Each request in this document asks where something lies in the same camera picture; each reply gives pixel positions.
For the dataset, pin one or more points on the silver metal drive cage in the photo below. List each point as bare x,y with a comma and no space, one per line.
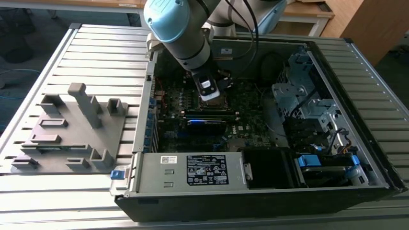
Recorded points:
288,93

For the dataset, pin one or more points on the blue disk carrier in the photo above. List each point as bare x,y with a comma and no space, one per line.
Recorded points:
308,160

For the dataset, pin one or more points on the black open PC case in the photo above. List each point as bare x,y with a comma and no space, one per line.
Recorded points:
224,206

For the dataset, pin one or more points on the blue plastic case latch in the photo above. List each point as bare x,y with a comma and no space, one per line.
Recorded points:
116,175

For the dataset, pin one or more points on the green RAM stick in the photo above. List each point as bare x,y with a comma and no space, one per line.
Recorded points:
65,147

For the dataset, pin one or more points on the RAM slot white clips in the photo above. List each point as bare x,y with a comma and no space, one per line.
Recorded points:
211,112
238,118

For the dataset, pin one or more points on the blue SATA connector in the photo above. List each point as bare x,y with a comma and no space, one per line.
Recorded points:
218,143

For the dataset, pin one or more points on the black graphics card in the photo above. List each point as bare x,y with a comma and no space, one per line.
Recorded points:
206,129

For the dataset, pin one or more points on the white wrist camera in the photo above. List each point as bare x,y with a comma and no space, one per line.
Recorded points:
208,88

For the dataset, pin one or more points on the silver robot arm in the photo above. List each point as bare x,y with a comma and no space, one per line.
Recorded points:
179,24

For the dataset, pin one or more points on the RAM slot black clips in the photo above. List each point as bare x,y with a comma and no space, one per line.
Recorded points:
211,114

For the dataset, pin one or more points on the silver finned chipset heatsink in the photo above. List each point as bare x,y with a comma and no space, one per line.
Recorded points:
236,143

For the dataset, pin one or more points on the green motherboard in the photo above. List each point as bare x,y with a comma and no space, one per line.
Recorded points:
252,119

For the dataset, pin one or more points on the CPU socket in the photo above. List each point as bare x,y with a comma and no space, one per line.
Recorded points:
231,107

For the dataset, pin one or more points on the wooden desk white frame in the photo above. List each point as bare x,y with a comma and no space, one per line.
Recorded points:
303,14
97,2

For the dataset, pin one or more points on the wooden cabinet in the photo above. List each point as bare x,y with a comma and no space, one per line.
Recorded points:
378,24

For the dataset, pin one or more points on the grey parts rack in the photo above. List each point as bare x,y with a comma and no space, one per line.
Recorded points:
81,134

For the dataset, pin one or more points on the black office chair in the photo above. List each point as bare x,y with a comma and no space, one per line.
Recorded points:
17,43

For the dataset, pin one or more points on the grey power supply unit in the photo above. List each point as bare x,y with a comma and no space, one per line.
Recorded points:
154,175

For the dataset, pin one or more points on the white case label sticker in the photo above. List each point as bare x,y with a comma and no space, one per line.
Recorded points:
227,51

